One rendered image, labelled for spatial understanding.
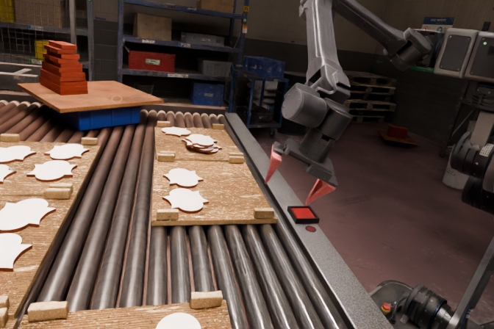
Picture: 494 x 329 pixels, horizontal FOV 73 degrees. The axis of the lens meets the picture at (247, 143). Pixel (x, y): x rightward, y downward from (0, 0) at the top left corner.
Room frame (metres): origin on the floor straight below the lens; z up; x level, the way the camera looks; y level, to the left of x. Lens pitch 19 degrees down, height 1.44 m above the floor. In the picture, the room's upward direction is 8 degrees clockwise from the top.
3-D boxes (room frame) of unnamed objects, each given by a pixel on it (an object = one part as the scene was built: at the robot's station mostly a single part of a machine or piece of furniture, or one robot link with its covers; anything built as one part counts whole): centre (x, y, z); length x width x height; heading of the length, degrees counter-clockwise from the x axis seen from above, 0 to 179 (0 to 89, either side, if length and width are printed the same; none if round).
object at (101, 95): (1.64, 0.80, 1.03); 0.50 x 0.50 x 0.02; 51
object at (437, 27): (6.13, -2.89, 1.55); 0.61 x 0.02 x 0.91; 23
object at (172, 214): (0.78, 0.18, 0.95); 0.06 x 0.02 x 0.03; 106
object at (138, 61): (5.19, 1.62, 0.78); 0.66 x 0.45 x 0.28; 113
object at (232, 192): (1.00, 0.11, 0.93); 0.41 x 0.35 x 0.02; 16
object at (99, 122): (1.59, 0.75, 0.97); 0.31 x 0.31 x 0.10; 51
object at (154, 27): (5.22, 1.63, 1.26); 0.49 x 0.38 x 0.34; 119
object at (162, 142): (1.41, 0.23, 0.93); 0.41 x 0.35 x 0.02; 18
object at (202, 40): (5.45, 0.91, 1.16); 0.60 x 0.40 x 0.15; 116
